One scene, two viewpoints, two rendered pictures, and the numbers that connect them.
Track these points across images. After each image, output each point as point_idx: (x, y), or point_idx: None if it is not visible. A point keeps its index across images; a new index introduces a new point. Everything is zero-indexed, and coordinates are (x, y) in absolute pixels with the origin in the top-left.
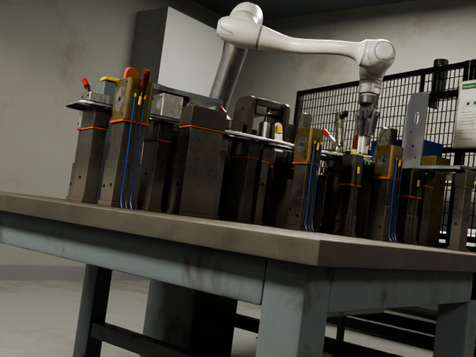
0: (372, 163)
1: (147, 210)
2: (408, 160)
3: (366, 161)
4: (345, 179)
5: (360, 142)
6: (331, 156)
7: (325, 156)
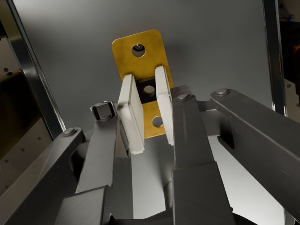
0: (175, 31)
1: None
2: None
3: (208, 84)
4: None
5: (142, 127)
6: (152, 201)
7: (145, 217)
